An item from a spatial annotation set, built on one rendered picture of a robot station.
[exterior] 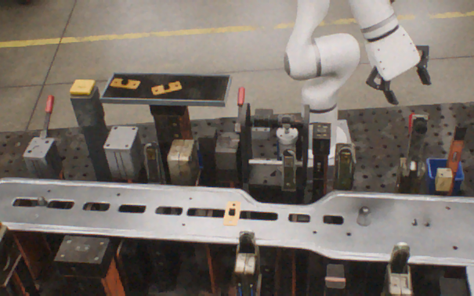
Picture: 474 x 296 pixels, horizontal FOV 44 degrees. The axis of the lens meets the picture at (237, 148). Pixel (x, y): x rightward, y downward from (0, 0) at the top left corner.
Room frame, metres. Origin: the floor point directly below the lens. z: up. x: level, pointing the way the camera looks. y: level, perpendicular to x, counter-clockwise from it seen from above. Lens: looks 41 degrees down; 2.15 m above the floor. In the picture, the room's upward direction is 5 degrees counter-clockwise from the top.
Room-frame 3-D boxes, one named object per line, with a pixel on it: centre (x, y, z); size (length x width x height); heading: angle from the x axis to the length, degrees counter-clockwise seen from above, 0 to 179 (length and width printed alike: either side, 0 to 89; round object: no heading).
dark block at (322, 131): (1.23, -0.23, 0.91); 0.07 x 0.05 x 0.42; 169
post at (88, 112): (1.48, 0.45, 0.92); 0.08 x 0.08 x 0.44; 79
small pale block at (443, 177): (1.09, -0.53, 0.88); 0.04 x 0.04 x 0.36; 79
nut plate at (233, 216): (1.06, 0.03, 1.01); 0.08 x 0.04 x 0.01; 169
